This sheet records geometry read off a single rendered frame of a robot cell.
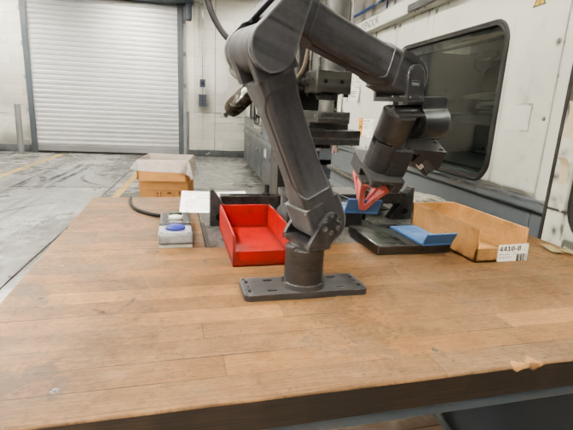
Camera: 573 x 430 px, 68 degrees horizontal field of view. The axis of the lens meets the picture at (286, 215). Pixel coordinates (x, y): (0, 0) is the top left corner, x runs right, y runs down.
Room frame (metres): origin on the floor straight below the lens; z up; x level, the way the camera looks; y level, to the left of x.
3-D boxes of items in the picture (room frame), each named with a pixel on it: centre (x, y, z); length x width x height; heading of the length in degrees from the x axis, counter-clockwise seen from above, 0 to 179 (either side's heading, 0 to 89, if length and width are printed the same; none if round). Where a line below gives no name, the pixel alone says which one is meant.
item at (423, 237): (0.92, -0.30, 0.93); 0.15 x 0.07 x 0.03; 16
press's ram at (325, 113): (1.13, -0.05, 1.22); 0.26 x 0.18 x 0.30; 15
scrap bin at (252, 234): (0.86, 0.07, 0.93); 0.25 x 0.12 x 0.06; 15
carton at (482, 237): (0.95, -0.41, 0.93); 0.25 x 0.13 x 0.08; 15
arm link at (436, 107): (0.75, -0.21, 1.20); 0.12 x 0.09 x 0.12; 119
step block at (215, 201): (1.01, 0.16, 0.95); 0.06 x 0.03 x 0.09; 105
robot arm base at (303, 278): (0.64, -0.03, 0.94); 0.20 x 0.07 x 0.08; 105
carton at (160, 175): (4.36, 1.25, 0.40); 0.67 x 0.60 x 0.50; 7
